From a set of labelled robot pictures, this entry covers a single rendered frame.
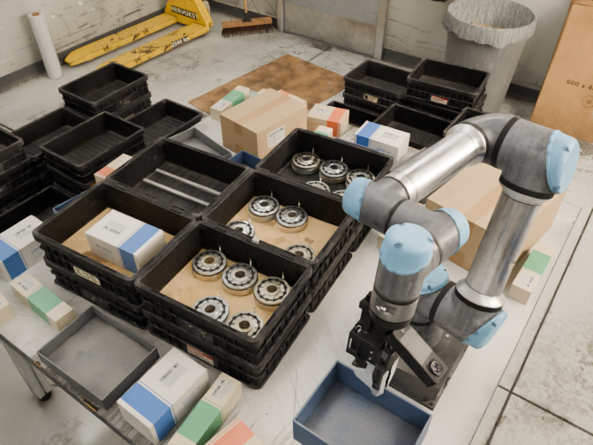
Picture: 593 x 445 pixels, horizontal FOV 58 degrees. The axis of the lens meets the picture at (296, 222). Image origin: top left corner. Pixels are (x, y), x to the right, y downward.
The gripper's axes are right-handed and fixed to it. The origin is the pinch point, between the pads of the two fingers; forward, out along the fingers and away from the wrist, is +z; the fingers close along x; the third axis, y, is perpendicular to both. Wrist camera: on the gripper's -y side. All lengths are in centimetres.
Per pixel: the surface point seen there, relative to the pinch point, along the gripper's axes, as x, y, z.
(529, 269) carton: -90, -8, 24
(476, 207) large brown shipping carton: -90, 14, 10
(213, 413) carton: 5, 38, 37
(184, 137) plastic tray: -82, 139, 28
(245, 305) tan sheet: -20, 50, 26
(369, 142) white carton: -120, 70, 19
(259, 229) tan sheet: -47, 68, 23
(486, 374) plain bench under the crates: -51, -12, 35
